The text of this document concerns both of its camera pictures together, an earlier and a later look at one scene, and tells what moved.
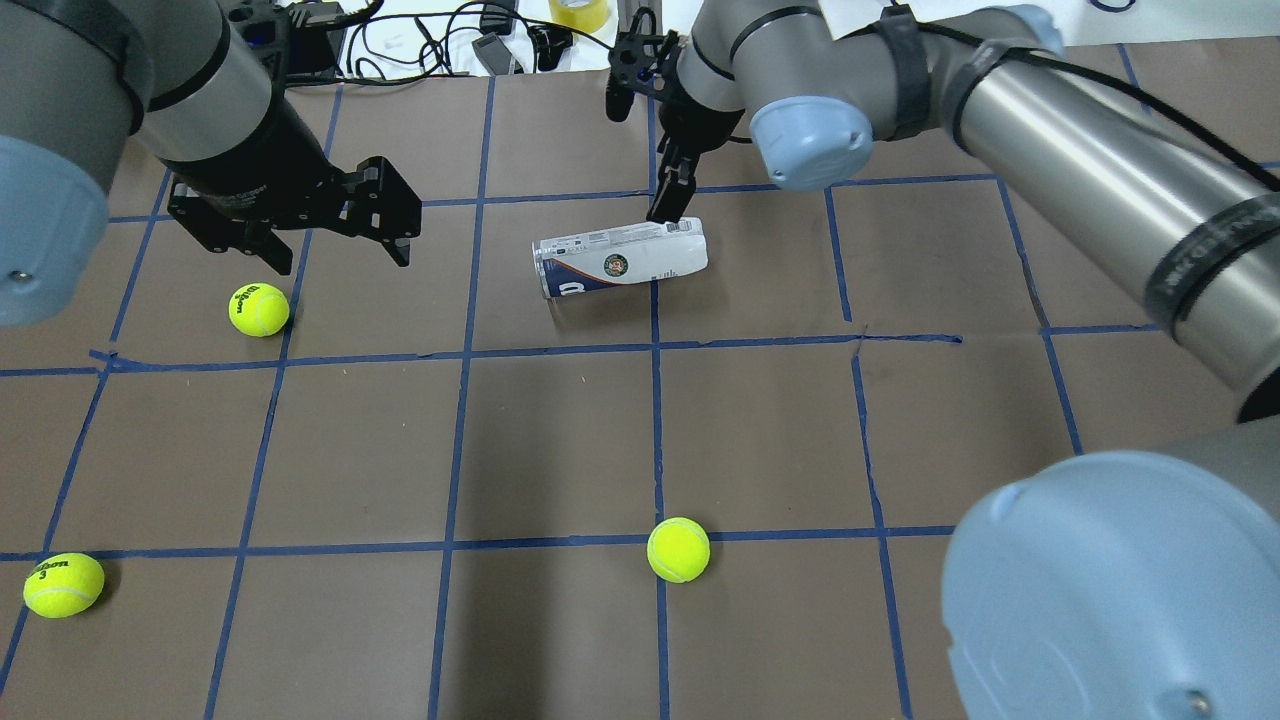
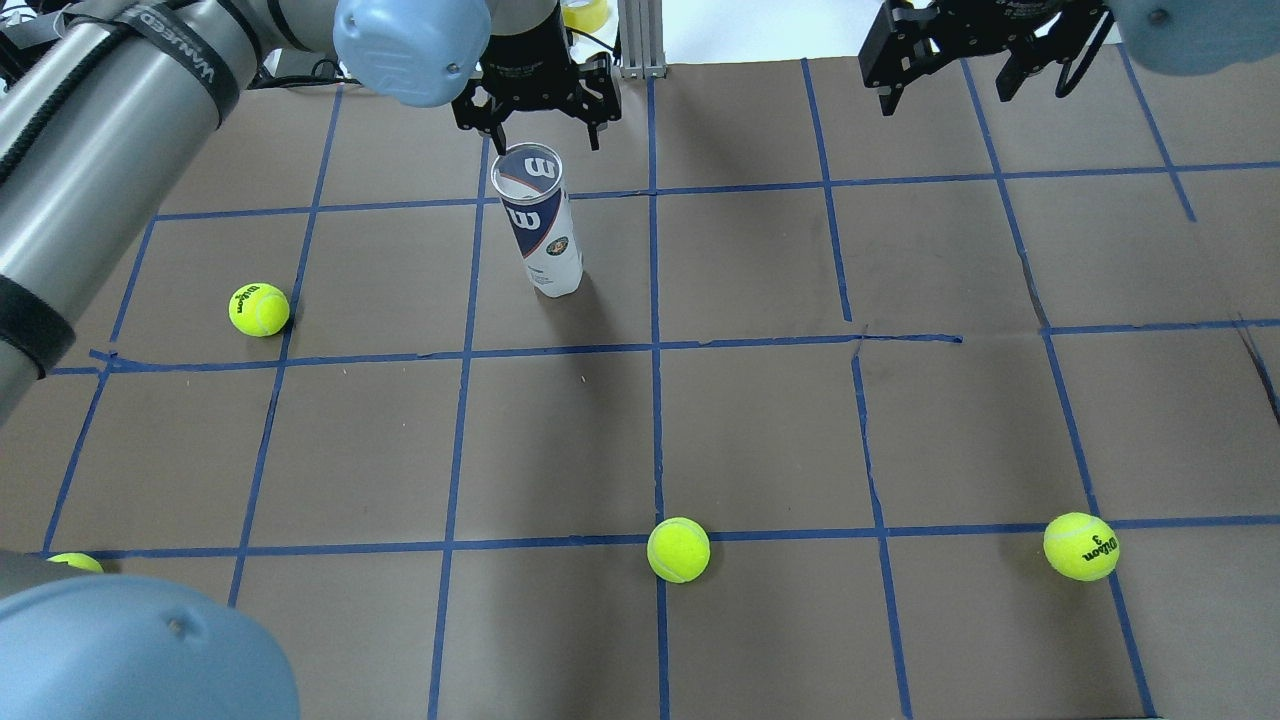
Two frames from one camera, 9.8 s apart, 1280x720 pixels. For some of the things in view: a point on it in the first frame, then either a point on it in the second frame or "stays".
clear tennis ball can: [619, 255] → [529, 181]
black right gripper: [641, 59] → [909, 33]
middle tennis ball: [678, 550] stays
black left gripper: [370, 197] → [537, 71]
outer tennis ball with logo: [258, 309] stays
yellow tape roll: [587, 18] stays
